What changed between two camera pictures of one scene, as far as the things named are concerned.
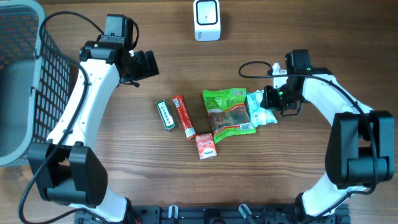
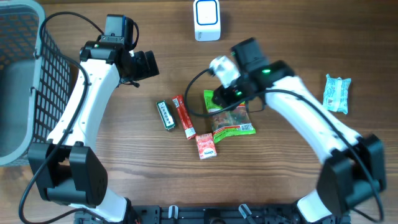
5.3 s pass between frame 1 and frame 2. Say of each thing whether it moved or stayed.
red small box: stayed
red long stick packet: stayed
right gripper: moved
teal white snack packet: moved
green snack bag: stayed
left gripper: stayed
